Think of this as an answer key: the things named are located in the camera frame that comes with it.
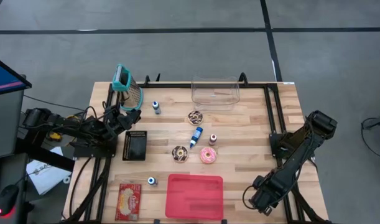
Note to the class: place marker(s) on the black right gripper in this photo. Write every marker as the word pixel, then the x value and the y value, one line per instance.
pixel 267 193

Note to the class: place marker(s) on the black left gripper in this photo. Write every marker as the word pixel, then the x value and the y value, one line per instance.
pixel 115 123

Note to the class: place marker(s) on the black rectangular tray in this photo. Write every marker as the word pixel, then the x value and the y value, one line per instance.
pixel 135 146

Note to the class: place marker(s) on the small blue paint bottle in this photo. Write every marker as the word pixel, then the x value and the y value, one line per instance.
pixel 156 108
pixel 152 181

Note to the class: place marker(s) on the chocolate donut with sprinkles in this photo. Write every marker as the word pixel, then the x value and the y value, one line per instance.
pixel 180 154

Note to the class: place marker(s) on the chocolate donut with white drizzle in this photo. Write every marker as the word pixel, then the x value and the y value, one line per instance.
pixel 195 117

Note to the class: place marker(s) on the large blue paint bottle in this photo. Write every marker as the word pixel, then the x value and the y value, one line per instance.
pixel 196 136

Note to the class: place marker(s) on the maroon paint bottle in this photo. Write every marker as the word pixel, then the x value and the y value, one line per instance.
pixel 212 140

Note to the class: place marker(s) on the red snack box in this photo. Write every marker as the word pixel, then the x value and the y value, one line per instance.
pixel 128 202

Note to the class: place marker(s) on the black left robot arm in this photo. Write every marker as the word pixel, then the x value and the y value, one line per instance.
pixel 68 124

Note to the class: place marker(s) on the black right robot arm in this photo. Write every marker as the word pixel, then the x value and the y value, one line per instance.
pixel 301 146

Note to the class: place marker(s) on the teal metal box grater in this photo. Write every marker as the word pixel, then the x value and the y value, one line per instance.
pixel 132 90

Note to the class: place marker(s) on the red plastic bin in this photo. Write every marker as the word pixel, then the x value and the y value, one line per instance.
pixel 194 197

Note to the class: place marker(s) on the pink frosted donut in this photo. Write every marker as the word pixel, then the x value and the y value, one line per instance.
pixel 208 155

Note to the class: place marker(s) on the yellow connector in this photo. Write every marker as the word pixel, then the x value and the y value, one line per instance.
pixel 54 136

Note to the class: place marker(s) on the white tape roll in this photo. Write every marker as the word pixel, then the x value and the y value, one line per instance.
pixel 66 179

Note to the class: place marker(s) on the clear plastic container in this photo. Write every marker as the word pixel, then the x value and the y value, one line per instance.
pixel 214 93

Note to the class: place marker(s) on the black desk beam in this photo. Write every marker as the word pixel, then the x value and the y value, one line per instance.
pixel 43 155

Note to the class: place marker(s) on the white paper sheet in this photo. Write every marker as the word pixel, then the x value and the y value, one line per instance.
pixel 43 177

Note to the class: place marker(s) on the computer monitor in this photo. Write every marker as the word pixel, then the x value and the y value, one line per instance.
pixel 3 77

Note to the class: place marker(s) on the black computer mouse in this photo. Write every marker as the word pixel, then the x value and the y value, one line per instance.
pixel 7 199

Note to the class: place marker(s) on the grey stand foot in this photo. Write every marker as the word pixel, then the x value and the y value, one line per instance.
pixel 379 121

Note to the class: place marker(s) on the black aluminium table frame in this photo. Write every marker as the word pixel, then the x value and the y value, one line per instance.
pixel 171 85

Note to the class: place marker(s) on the black frame clamp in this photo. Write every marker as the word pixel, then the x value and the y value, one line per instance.
pixel 243 78

